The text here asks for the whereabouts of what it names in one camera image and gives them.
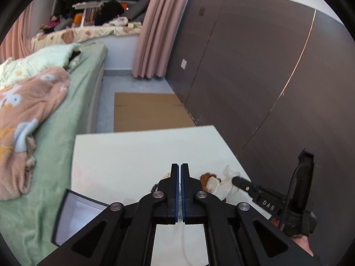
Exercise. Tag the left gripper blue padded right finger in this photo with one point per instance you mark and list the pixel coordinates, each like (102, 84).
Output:
(237, 234)

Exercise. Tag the person's right hand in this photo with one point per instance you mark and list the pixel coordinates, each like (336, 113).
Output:
(303, 243)

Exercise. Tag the black open jewelry box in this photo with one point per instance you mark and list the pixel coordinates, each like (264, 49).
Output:
(75, 211)

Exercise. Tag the white bedside table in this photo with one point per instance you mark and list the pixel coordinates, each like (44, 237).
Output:
(123, 167)

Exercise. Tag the white tissue cloth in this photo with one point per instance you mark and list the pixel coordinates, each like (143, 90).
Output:
(223, 188)

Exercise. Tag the green bed sheet mattress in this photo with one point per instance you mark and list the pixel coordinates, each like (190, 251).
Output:
(27, 223)

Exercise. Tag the dark wall switch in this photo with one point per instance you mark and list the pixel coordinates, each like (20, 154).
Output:
(202, 11)

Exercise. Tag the pink curtain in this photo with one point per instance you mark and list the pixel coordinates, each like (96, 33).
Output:
(17, 41)
(157, 37)

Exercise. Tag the left pink curtain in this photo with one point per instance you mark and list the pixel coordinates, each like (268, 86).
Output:
(17, 41)

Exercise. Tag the floral window seat cushion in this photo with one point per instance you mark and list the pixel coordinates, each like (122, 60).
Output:
(82, 34)

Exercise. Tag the white small folding stand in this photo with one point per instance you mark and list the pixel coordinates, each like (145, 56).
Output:
(87, 13)

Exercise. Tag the black bag on seat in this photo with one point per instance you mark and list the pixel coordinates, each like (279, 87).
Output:
(108, 12)

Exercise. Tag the pink floral fleece blanket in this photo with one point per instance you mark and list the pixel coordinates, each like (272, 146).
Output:
(24, 106)

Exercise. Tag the stuffed toys pile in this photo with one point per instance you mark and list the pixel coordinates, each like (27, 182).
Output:
(56, 23)

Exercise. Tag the grey pillow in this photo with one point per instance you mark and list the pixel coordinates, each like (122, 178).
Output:
(135, 10)

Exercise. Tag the right pink curtain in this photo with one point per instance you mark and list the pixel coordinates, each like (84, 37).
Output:
(157, 37)

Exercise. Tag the brown cardboard sheet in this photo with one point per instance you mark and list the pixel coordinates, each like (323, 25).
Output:
(145, 111)

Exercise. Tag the white wall socket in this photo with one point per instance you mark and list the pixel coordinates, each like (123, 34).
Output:
(183, 64)

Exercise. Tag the light green floral duvet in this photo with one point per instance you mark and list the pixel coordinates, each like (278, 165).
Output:
(17, 70)

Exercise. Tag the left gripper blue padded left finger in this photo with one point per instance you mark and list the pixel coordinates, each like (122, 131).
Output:
(122, 234)

